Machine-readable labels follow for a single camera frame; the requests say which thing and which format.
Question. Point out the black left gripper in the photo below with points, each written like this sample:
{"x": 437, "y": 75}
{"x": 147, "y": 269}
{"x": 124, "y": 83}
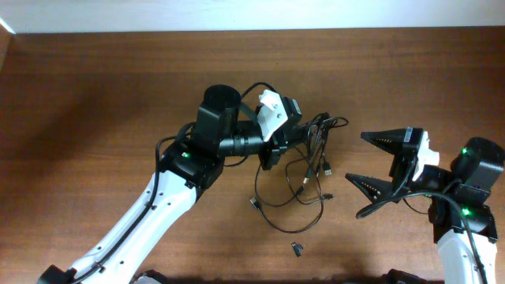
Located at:
{"x": 272, "y": 154}

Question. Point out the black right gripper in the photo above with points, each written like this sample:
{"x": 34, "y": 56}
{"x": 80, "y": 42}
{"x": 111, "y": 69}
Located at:
{"x": 398, "y": 168}

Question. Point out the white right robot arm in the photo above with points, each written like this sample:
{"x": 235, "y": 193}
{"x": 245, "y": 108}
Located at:
{"x": 464, "y": 228}

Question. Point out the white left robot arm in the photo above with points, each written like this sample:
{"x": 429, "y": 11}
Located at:
{"x": 193, "y": 161}

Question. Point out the small black clip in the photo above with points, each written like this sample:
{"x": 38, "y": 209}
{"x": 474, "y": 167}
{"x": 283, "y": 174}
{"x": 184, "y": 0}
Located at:
{"x": 297, "y": 248}

